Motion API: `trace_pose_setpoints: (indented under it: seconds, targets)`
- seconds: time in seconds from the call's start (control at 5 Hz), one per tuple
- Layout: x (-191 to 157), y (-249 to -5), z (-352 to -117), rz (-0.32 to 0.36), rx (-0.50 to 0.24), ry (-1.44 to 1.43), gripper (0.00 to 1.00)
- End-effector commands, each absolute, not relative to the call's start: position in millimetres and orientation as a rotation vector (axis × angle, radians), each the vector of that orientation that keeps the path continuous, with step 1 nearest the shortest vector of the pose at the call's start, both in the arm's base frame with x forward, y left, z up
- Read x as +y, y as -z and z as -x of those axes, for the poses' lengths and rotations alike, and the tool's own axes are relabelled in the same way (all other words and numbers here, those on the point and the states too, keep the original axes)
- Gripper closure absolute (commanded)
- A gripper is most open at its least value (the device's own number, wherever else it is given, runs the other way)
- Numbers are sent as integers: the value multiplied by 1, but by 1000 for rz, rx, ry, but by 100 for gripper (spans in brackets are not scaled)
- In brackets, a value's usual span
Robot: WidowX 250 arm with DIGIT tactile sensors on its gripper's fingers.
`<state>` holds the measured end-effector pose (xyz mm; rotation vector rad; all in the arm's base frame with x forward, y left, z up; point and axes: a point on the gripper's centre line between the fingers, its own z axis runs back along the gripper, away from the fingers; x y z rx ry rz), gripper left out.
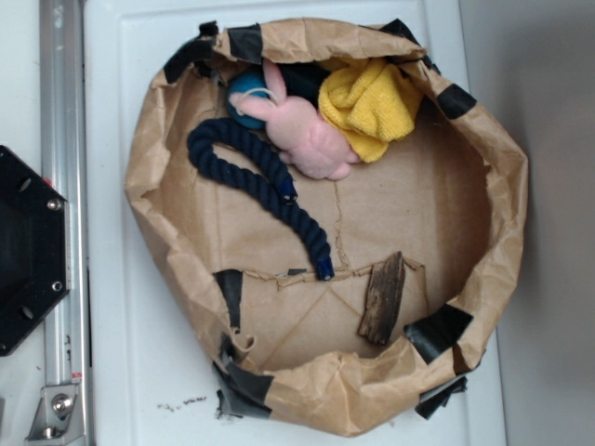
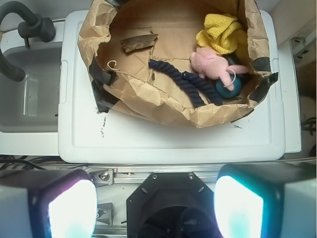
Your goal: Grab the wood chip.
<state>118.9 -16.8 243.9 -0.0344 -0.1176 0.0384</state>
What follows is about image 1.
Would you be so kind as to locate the aluminium rail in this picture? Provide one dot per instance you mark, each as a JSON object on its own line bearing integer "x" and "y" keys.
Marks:
{"x": 63, "y": 137}

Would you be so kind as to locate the brown paper bag bin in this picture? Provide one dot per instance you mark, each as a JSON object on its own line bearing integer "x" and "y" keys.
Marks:
{"x": 284, "y": 345}

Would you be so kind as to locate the metal corner bracket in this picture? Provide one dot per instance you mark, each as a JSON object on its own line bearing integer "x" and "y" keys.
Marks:
{"x": 59, "y": 417}

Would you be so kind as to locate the pink plush bunny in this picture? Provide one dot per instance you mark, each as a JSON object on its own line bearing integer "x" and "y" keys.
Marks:
{"x": 305, "y": 139}

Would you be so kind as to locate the blue felt ball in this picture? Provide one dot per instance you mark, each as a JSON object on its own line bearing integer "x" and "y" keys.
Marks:
{"x": 248, "y": 84}

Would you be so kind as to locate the yellow cloth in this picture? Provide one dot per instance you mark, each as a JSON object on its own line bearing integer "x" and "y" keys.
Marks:
{"x": 370, "y": 102}

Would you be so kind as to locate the brown wood chip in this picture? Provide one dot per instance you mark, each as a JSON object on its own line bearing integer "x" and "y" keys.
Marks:
{"x": 383, "y": 300}

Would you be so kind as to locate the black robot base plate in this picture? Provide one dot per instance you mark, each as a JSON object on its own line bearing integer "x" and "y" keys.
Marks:
{"x": 33, "y": 250}

